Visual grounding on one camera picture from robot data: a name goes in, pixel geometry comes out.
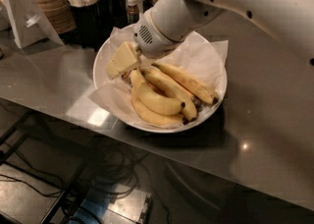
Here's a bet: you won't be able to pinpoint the yellow banana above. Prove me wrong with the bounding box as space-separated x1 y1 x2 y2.
153 63 219 105
121 70 185 128
131 69 185 116
141 69 198 121

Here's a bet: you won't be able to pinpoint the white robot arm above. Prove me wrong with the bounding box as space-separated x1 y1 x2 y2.
105 0 314 80

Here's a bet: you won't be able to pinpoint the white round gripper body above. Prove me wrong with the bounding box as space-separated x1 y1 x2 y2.
133 9 183 59

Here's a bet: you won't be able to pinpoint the small brown glass bottle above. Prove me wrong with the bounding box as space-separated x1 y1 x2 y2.
127 0 139 24

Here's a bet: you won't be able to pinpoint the small orange banana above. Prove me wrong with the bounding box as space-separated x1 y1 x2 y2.
148 83 166 96

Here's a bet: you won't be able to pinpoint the white paper bag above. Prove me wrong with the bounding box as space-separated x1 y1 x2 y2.
0 0 63 49

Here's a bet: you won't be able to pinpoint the blue grey box on floor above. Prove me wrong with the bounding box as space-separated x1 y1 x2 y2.
69 177 151 224

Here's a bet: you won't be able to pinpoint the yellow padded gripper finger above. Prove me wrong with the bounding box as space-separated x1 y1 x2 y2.
105 41 140 80

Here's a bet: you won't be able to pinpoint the black cables under table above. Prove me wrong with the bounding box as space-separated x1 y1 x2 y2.
0 136 151 209

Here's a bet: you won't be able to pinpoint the black cup with wrapped straws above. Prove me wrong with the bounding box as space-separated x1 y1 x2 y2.
67 0 102 50

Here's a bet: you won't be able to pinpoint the white bowl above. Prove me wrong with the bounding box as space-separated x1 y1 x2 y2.
92 23 229 135

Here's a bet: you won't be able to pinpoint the white paper liner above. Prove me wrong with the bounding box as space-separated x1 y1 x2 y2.
87 26 230 130

